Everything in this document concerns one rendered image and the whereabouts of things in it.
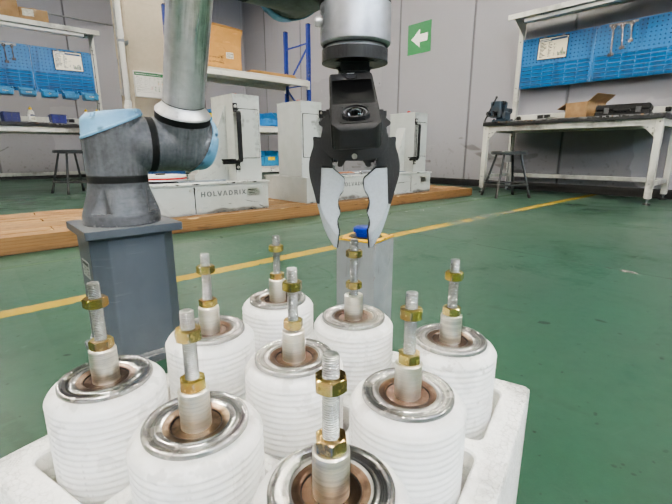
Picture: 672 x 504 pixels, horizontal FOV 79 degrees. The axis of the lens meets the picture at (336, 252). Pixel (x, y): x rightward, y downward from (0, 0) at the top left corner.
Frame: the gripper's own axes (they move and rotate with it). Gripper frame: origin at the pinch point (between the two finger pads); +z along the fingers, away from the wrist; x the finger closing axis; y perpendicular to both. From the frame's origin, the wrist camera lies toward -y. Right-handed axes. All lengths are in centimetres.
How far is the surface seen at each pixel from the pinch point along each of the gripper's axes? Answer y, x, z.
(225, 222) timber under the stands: 200, 73, 32
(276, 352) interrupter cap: -8.8, 7.8, 9.9
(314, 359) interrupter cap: -10.3, 3.9, 9.8
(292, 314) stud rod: -10.0, 5.9, 5.3
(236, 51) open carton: 520, 138, -133
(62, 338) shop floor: 46, 70, 35
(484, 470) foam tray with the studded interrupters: -15.9, -11.1, 17.1
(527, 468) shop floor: 4.9, -25.7, 35.2
